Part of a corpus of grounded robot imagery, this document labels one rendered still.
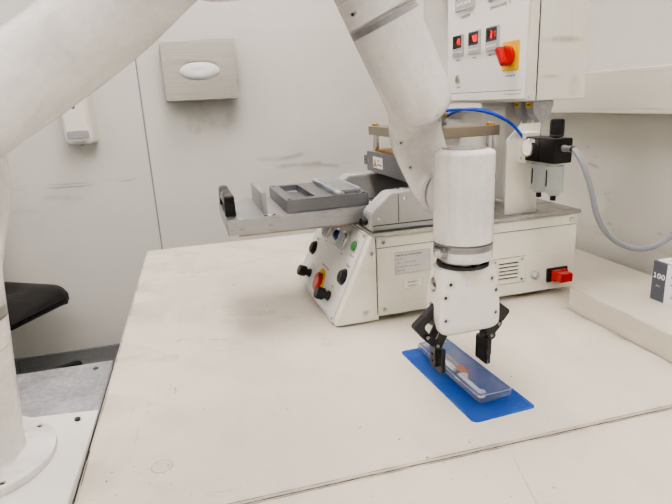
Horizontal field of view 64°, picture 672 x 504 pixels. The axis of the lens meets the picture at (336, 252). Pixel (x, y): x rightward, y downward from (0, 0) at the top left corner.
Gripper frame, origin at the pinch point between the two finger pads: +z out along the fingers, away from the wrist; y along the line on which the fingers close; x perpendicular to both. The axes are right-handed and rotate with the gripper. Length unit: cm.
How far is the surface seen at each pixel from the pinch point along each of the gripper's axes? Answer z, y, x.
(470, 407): 3.4, -3.3, -8.0
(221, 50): -61, -9, 176
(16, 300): 29, -98, 156
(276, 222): -17.3, -20.5, 31.6
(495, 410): 3.4, -0.6, -10.0
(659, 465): 3.5, 9.9, -26.6
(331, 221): -16.3, -9.8, 31.1
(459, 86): -41, 29, 50
